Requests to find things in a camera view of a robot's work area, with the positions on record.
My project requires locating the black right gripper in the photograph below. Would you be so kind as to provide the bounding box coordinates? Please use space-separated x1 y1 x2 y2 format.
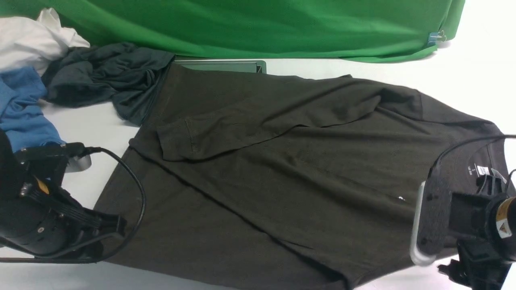
438 175 516 290

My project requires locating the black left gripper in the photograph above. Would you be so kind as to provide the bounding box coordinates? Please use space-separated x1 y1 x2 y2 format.
14 143 127 260

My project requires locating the dark gray long-sleeve shirt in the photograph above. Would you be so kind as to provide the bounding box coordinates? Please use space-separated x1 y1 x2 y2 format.
108 64 501 290

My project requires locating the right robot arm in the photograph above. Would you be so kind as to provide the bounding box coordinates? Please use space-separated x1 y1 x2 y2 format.
410 175 516 290

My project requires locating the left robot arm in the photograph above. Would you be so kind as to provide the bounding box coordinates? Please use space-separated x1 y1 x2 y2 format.
0 131 127 264

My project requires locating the blue crumpled shirt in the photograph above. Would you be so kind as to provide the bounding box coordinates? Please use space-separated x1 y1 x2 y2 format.
0 66 65 152

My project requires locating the dark teal crumpled shirt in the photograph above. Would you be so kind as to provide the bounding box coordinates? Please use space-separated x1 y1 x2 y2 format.
41 43 175 126

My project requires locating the white crumpled shirt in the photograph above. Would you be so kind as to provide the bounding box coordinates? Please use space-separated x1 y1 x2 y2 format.
0 8 90 75

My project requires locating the blue binder clip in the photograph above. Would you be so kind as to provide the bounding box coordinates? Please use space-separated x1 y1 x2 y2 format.
427 31 447 46

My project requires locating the green backdrop cloth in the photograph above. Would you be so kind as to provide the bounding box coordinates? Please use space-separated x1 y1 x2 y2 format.
1 0 466 64

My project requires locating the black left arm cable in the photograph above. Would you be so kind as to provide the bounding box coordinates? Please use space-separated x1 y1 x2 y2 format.
0 147 146 264

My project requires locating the metal table cable hatch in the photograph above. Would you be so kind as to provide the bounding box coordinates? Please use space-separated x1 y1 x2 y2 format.
175 60 266 74

